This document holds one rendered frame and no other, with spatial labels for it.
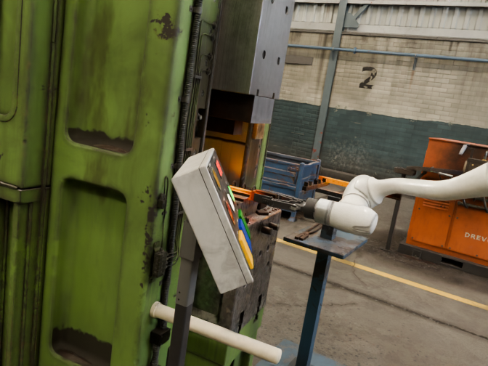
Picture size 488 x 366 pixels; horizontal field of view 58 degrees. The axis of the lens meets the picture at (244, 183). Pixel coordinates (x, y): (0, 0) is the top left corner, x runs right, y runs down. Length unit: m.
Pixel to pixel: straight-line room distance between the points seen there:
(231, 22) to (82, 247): 0.93
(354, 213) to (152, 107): 0.75
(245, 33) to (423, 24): 8.04
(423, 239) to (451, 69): 4.67
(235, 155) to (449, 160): 3.27
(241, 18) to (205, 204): 0.78
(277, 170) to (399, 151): 4.18
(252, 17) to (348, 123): 7.93
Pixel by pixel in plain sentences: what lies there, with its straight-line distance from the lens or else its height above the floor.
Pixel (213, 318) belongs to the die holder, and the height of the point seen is 0.53.
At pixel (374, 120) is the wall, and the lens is 9.22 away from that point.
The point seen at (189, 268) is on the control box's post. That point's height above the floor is 0.91.
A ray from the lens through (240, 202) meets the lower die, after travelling 1.60.
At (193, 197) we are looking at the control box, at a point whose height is 1.13.
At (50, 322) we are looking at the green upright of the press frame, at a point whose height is 0.46.
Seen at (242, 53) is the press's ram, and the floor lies 1.49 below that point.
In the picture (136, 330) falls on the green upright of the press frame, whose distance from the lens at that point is 1.54.
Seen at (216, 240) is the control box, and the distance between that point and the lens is 0.96.
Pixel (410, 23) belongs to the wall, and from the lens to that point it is 9.47.
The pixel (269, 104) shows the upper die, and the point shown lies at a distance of 1.67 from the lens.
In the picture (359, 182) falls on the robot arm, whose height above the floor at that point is 1.11.
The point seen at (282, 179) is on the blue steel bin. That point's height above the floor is 0.47.
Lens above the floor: 1.35
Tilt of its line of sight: 11 degrees down
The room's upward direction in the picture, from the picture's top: 9 degrees clockwise
